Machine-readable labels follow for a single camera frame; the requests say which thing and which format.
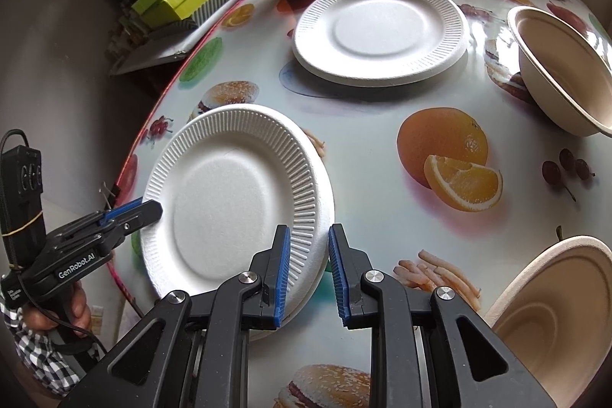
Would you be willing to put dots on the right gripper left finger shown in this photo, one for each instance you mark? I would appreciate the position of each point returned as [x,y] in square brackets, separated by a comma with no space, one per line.
[252,300]

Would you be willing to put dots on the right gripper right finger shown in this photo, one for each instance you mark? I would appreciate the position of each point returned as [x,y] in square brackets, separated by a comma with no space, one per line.
[368,298]

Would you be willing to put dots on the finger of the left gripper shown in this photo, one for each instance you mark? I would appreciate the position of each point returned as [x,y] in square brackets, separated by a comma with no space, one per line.
[149,212]
[129,209]

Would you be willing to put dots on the large beige paper bowl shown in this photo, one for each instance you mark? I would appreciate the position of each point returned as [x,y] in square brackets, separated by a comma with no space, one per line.
[555,316]

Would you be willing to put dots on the white paper plate stack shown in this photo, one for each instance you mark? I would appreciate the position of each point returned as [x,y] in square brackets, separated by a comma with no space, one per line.
[380,43]

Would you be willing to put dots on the person left hand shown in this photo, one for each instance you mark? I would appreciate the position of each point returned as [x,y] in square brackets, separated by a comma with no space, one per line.
[76,309]

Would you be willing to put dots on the black binder clip left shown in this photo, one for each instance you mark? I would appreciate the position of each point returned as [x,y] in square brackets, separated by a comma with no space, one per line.
[110,195]

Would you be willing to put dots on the checkered shirt sleeve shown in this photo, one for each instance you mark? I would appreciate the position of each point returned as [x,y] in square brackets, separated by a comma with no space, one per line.
[39,355]

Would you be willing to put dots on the grey side shelf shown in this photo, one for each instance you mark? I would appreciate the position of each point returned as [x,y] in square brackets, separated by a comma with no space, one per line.
[169,44]

